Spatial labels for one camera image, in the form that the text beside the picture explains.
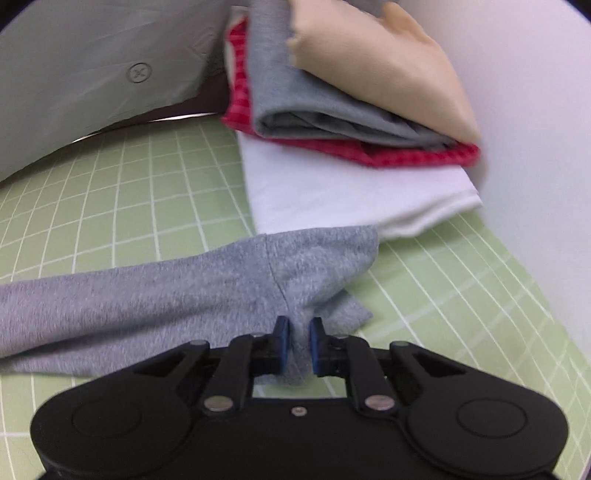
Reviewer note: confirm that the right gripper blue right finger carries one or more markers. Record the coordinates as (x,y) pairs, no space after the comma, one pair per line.
(338,355)

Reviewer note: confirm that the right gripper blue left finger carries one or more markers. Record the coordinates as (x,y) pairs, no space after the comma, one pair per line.
(262,354)

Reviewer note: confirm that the grey zip hoodie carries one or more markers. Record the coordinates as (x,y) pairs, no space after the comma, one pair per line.
(94,323)

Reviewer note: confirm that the white folded garment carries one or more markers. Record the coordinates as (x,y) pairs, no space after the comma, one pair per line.
(290,188)

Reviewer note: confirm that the green grid cutting mat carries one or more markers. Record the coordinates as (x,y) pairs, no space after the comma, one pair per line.
(175,189)

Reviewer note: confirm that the red striped folded garment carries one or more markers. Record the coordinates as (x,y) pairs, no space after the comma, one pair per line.
(369,154)

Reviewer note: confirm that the grey folded garment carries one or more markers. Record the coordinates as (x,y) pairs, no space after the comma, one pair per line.
(288,103)

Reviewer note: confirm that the beige folded garment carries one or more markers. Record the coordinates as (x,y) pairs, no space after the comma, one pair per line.
(387,61)

